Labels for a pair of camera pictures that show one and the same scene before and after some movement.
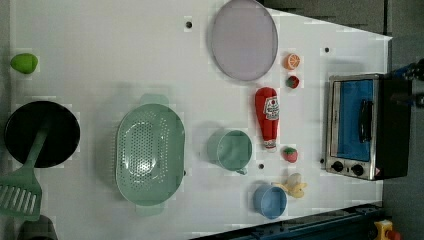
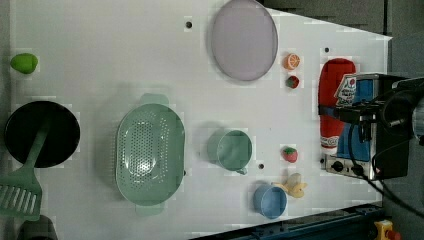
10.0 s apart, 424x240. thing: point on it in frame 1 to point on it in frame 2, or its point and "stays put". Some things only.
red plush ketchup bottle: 267,109 to 331,75
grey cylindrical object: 42,229 stays put
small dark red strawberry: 292,82 stays put
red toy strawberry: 290,154 stays put
